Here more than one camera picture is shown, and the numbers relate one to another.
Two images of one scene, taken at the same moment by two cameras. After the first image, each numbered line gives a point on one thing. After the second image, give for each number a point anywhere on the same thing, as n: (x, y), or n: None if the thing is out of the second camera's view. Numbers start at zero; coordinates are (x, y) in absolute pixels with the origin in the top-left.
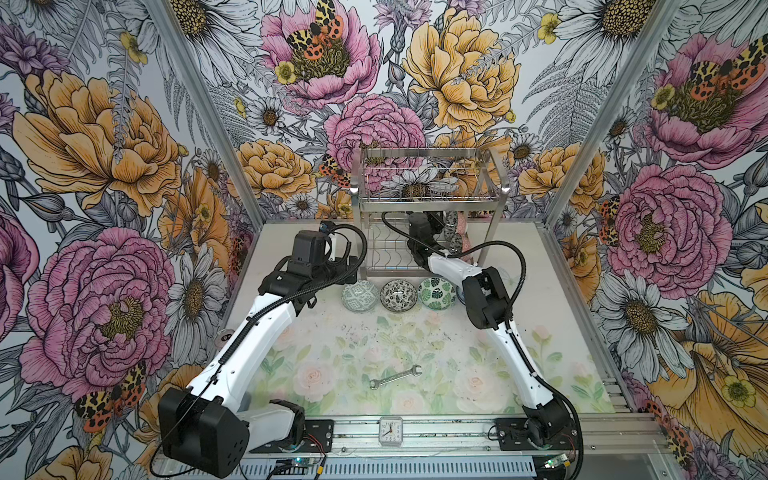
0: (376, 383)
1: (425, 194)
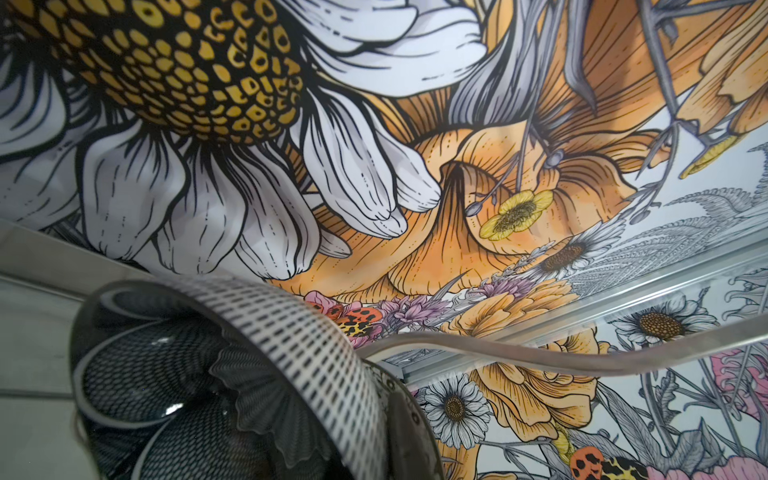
0: None
1: (645, 355)
